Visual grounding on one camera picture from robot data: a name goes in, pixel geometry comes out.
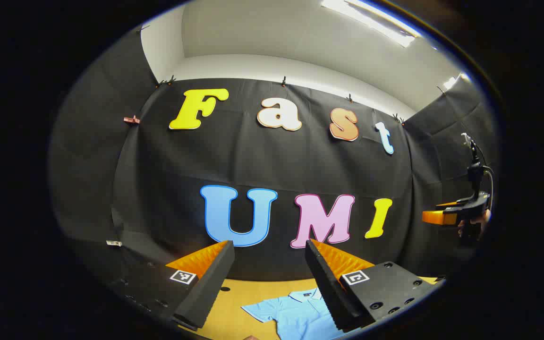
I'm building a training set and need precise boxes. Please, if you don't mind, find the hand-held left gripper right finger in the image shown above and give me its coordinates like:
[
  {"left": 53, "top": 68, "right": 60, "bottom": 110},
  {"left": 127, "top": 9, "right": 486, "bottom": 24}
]
[{"left": 304, "top": 238, "right": 446, "bottom": 333}]

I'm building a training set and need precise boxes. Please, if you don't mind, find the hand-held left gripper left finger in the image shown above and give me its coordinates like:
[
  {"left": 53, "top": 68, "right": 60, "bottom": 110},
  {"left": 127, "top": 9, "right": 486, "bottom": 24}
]
[{"left": 109, "top": 240, "right": 236, "bottom": 330}]

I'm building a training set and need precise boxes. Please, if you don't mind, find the light blue T-shirt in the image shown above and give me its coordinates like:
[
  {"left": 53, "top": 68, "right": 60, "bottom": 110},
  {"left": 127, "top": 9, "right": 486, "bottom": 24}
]
[{"left": 241, "top": 288, "right": 348, "bottom": 340}]

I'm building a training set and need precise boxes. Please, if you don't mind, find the ceiling light panel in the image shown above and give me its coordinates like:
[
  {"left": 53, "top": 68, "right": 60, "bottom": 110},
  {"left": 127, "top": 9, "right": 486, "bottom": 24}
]
[
  {"left": 442, "top": 73, "right": 464, "bottom": 91},
  {"left": 321, "top": 0, "right": 417, "bottom": 48}
]

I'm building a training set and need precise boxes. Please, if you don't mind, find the black backdrop cloth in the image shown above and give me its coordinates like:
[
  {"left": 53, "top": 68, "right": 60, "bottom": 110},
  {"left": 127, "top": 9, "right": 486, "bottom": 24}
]
[{"left": 48, "top": 24, "right": 502, "bottom": 284}]

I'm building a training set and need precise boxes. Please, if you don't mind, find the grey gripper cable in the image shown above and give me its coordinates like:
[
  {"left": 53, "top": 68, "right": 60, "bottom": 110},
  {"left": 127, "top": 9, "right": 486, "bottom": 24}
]
[{"left": 482, "top": 165, "right": 495, "bottom": 209}]

